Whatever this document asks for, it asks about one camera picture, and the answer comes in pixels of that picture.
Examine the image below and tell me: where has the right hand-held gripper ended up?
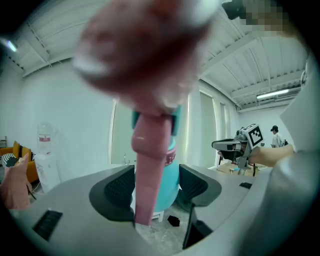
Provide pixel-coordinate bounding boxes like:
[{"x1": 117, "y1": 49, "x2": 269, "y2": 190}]
[{"x1": 211, "y1": 123, "x2": 265, "y2": 171}]

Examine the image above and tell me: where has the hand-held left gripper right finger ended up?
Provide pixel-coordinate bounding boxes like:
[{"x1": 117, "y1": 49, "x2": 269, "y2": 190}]
[{"x1": 178, "y1": 163, "x2": 256, "y2": 254}]

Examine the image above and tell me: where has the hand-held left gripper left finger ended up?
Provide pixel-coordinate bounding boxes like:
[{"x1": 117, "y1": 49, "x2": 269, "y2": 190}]
[{"x1": 9, "y1": 164, "x2": 181, "y2": 256}]

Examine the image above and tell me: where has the person's right forearm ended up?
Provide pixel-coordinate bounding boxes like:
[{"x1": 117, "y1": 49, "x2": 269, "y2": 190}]
[{"x1": 248, "y1": 144, "x2": 295, "y2": 168}]

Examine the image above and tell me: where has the person's right hand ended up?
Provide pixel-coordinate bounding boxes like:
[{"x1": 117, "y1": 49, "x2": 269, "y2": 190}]
[{"x1": 217, "y1": 150, "x2": 242, "y2": 161}]

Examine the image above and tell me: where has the narrow pale window blind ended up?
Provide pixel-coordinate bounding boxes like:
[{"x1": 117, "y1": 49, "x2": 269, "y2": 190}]
[{"x1": 199, "y1": 91, "x2": 218, "y2": 169}]

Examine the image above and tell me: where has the light wooden bench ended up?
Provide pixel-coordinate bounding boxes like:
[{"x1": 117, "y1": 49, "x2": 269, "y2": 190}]
[{"x1": 216, "y1": 161, "x2": 271, "y2": 177}]

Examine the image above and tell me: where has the white water dispenser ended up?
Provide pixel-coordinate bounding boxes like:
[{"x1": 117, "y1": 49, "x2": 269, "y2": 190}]
[{"x1": 34, "y1": 153, "x2": 62, "y2": 193}]

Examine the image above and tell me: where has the black trash bin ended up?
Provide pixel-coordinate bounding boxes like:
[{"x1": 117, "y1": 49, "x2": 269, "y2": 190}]
[{"x1": 166, "y1": 214, "x2": 181, "y2": 227}]

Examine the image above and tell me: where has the long ceiling light tube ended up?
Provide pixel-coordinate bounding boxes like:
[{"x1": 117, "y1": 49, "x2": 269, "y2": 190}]
[{"x1": 256, "y1": 89, "x2": 290, "y2": 100}]

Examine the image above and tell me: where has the orange sofa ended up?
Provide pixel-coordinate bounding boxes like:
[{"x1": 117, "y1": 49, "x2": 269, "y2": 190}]
[{"x1": 0, "y1": 140, "x2": 40, "y2": 184}]

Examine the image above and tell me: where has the person's pale shirt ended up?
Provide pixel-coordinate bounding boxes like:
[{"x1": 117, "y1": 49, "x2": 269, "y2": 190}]
[{"x1": 239, "y1": 57, "x2": 320, "y2": 256}]

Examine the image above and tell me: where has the black and white striped cushion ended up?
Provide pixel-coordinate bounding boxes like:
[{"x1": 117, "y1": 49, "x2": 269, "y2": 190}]
[{"x1": 0, "y1": 152, "x2": 17, "y2": 168}]

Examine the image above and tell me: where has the large pale window blind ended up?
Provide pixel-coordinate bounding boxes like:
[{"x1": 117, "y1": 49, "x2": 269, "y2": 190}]
[{"x1": 111, "y1": 98, "x2": 138, "y2": 165}]

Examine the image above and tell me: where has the person's head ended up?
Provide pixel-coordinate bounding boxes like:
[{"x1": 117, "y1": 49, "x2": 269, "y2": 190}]
[{"x1": 239, "y1": 0, "x2": 298, "y2": 38}]

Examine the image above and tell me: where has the small ceiling lamp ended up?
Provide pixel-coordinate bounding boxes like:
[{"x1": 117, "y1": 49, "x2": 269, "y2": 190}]
[{"x1": 5, "y1": 39, "x2": 18, "y2": 53}]

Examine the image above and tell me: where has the white window frame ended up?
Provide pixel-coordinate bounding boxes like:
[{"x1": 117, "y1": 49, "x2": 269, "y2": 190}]
[{"x1": 107, "y1": 98, "x2": 117, "y2": 165}]

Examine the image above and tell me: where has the black head-worn camera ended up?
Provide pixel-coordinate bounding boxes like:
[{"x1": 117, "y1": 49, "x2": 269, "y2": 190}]
[{"x1": 221, "y1": 0, "x2": 247, "y2": 20}]

